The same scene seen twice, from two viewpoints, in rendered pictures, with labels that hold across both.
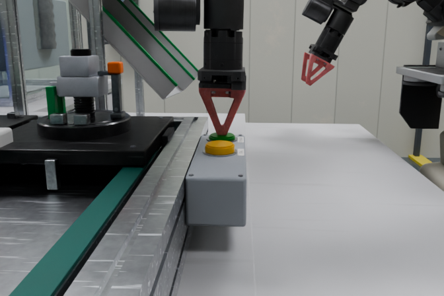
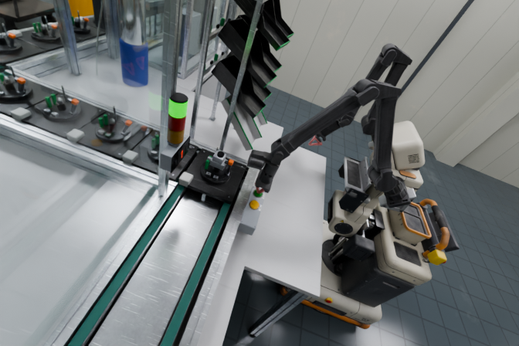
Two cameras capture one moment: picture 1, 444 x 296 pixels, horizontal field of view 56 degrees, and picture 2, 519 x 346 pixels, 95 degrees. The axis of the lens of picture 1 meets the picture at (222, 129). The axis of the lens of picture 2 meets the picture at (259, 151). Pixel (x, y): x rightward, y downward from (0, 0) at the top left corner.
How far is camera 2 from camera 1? 0.69 m
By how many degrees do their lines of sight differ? 27
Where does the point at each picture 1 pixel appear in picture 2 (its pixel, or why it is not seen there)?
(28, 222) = (196, 219)
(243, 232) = not seen: hidden behind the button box
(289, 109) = (322, 79)
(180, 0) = (257, 164)
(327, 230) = (276, 233)
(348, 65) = (364, 68)
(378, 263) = (282, 253)
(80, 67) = (219, 161)
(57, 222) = (203, 221)
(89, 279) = (212, 268)
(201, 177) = (244, 223)
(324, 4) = not seen: hidden behind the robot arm
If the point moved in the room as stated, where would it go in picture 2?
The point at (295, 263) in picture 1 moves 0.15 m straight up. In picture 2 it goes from (261, 246) to (273, 228)
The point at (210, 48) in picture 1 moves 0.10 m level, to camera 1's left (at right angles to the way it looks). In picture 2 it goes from (262, 176) to (239, 167)
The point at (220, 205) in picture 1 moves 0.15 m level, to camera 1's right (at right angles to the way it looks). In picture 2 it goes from (246, 230) to (281, 242)
